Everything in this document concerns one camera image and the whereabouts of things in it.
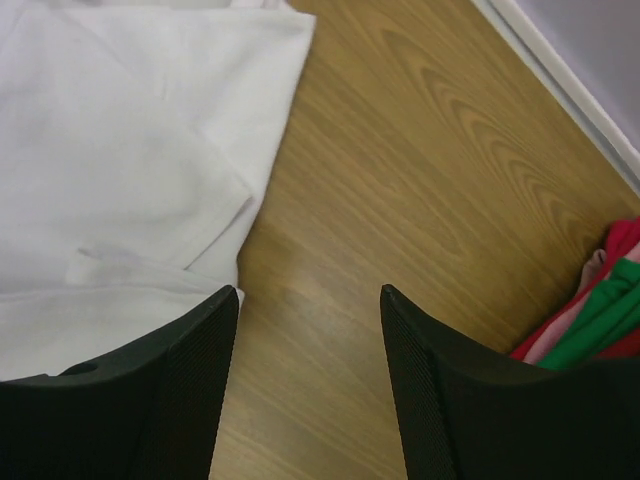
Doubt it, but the folded green t-shirt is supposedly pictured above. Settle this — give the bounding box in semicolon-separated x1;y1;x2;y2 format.
536;258;639;370

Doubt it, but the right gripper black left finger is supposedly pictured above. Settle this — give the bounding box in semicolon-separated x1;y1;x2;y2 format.
1;286;239;479

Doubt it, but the folded pink t-shirt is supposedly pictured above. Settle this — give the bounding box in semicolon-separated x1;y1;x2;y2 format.
524;246;639;370

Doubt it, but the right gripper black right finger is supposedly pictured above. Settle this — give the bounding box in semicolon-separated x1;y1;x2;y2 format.
380;285;639;480

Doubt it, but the folded bright red t-shirt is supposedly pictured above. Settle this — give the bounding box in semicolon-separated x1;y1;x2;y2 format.
510;218;639;365

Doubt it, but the white t-shirt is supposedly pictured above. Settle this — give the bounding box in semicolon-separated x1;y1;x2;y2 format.
1;1;316;380

